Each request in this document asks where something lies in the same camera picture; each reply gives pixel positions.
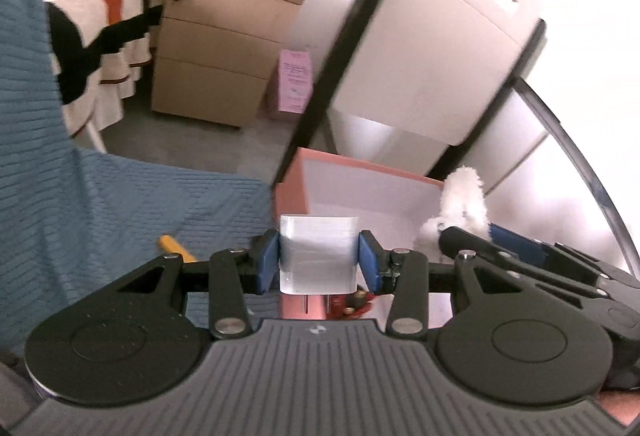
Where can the large white charger plug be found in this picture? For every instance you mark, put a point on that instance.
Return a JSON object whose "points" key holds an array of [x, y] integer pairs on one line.
{"points": [[317, 256]]}

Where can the pink carton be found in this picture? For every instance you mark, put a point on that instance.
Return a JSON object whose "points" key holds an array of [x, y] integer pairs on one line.
{"points": [[292, 81]]}

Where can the black curved metal rail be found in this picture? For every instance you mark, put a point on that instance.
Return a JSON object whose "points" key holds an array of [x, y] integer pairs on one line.
{"points": [[575, 151]]}

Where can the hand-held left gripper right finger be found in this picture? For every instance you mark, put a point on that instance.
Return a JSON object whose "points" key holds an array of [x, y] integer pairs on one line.
{"points": [[369, 261]]}

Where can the white plush toy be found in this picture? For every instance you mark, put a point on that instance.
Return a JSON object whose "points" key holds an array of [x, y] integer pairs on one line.
{"points": [[462, 201]]}

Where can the blue textured chair cover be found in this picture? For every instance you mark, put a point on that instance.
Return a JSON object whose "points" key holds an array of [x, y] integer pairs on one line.
{"points": [[100, 196]]}

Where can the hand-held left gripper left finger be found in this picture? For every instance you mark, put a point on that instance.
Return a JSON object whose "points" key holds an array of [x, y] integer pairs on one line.
{"points": [[267, 261]]}

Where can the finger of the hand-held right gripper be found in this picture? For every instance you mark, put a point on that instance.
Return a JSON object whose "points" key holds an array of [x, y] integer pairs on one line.
{"points": [[520, 246], [540, 271]]}

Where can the yellow plastic piece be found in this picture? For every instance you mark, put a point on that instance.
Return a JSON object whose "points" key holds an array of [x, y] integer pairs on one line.
{"points": [[175, 248]]}

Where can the wooden nightstand with drawers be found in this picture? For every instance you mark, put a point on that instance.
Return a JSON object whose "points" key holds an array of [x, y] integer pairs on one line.
{"points": [[215, 56]]}

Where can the pink cardboard box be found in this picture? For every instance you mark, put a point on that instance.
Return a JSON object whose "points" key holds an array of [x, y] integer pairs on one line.
{"points": [[300, 181]]}

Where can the red and black toy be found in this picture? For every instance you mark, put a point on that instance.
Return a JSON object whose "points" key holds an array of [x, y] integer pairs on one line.
{"points": [[350, 303]]}

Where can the white glossy cabinet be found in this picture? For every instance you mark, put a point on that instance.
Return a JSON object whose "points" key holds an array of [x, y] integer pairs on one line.
{"points": [[515, 151]]}

